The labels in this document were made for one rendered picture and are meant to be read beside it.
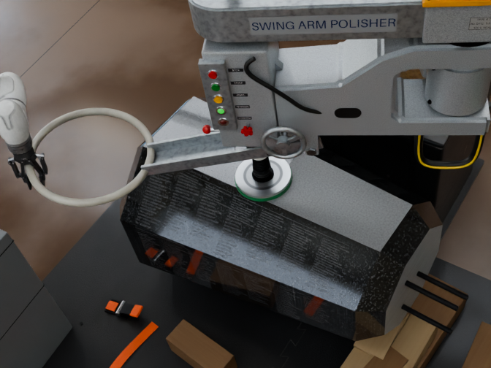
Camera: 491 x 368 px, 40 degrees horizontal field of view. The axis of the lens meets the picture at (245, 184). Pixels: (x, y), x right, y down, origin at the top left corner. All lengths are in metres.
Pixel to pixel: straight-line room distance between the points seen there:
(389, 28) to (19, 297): 1.86
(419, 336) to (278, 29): 1.49
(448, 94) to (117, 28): 3.13
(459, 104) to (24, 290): 1.87
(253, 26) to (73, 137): 2.40
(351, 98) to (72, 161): 2.28
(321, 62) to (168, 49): 2.50
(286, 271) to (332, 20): 1.01
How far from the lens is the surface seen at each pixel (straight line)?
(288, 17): 1.92
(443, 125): 2.23
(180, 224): 2.74
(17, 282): 2.95
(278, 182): 2.55
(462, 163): 2.51
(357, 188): 2.55
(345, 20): 1.92
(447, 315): 3.08
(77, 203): 2.53
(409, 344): 2.89
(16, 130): 2.50
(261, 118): 2.20
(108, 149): 4.04
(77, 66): 4.67
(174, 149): 2.62
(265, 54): 2.01
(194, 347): 3.04
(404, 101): 2.25
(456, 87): 2.12
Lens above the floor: 2.82
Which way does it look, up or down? 50 degrees down
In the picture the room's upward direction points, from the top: 11 degrees counter-clockwise
